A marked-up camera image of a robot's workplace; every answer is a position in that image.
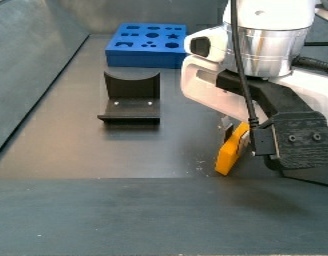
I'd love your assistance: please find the black camera cable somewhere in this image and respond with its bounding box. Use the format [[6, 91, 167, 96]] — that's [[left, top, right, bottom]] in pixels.
[[230, 0, 328, 131]]

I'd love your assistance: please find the blue shape-sorting board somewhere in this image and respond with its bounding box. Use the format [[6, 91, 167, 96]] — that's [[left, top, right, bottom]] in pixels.
[[106, 23, 187, 69]]

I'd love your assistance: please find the black curved stand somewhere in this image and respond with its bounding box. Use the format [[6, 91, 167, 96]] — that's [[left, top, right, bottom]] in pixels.
[[98, 73, 161, 125]]

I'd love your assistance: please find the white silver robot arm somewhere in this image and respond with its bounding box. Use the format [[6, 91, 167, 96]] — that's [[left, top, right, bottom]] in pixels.
[[181, 0, 328, 148]]

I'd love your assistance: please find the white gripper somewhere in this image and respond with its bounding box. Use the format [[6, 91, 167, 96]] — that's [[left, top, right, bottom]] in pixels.
[[181, 26, 328, 140]]

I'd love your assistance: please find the yellow double-square block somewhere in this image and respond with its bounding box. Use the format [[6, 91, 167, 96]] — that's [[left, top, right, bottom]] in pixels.
[[215, 122, 250, 176]]

